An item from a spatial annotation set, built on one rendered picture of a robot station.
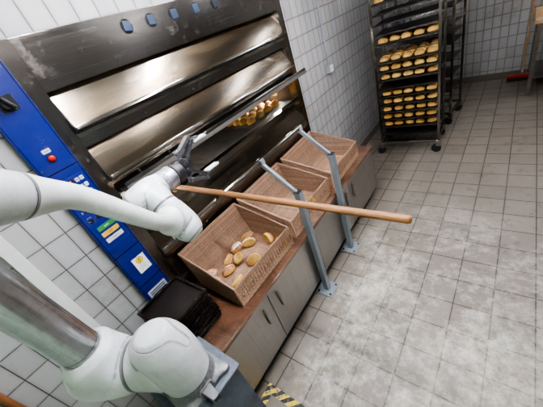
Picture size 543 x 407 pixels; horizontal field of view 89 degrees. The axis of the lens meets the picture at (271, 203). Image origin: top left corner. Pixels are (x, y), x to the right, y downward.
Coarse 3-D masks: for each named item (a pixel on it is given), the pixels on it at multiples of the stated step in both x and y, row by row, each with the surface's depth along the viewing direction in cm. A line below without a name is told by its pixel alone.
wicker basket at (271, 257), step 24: (240, 216) 209; (264, 216) 192; (240, 240) 208; (264, 240) 202; (288, 240) 187; (192, 264) 169; (216, 264) 192; (240, 264) 189; (264, 264) 170; (216, 288) 172; (240, 288) 156
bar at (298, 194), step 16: (256, 160) 176; (240, 176) 163; (336, 176) 208; (336, 192) 218; (208, 208) 146; (304, 208) 177; (304, 224) 186; (352, 240) 247; (320, 256) 202; (320, 272) 211; (320, 288) 224; (336, 288) 219
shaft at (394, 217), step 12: (204, 192) 156; (216, 192) 149; (228, 192) 144; (288, 204) 120; (300, 204) 117; (312, 204) 113; (324, 204) 110; (360, 216) 102; (372, 216) 98; (384, 216) 96; (396, 216) 93; (408, 216) 91
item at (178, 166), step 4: (180, 160) 109; (184, 160) 111; (172, 164) 108; (176, 164) 107; (180, 164) 109; (188, 164) 112; (172, 168) 106; (176, 168) 106; (180, 168) 107; (184, 168) 111; (192, 168) 114; (176, 172) 106; (180, 172) 107; (184, 172) 108; (188, 172) 113; (180, 176) 107; (184, 176) 109; (188, 176) 113; (180, 180) 109
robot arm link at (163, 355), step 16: (160, 320) 79; (144, 336) 76; (160, 336) 74; (176, 336) 77; (192, 336) 83; (128, 352) 75; (144, 352) 72; (160, 352) 73; (176, 352) 75; (192, 352) 80; (128, 368) 75; (144, 368) 72; (160, 368) 73; (176, 368) 75; (192, 368) 79; (128, 384) 76; (144, 384) 76; (160, 384) 76; (176, 384) 77; (192, 384) 80
